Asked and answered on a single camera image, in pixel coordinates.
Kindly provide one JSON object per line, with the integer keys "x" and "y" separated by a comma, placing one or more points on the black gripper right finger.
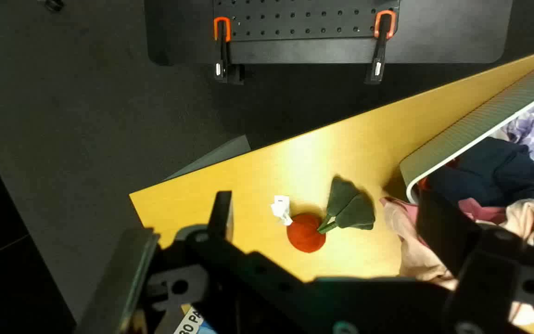
{"x": 515, "y": 289}

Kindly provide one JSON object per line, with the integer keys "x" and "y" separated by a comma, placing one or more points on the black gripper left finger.
{"x": 242, "y": 283}

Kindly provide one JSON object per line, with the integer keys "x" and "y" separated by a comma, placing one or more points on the red plush with green leaf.
{"x": 307, "y": 233}

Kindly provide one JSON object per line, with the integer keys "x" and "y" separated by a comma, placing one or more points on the beige cloth with orange print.
{"x": 418, "y": 252}

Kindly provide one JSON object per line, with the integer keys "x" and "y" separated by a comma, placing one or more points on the blue printed carton box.
{"x": 190, "y": 322}

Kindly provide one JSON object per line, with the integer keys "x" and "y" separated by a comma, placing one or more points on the pink cloth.
{"x": 528, "y": 218}

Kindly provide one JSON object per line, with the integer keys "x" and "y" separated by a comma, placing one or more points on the navy blue cloth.
{"x": 502, "y": 172}

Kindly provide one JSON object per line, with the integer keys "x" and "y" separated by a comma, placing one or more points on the white plastic bin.
{"x": 465, "y": 131}

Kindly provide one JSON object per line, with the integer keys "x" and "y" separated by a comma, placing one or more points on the orange black clamp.
{"x": 381, "y": 46}
{"x": 222, "y": 48}

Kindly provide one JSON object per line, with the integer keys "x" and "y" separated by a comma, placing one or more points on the black perforated base board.
{"x": 316, "y": 29}

